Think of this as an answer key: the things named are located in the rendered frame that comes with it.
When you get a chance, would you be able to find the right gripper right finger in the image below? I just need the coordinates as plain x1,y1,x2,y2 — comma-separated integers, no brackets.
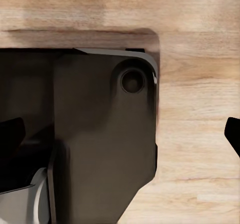
224,117,240,156

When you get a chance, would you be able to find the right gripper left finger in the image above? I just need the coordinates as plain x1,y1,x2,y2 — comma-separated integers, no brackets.
0,117,26,177

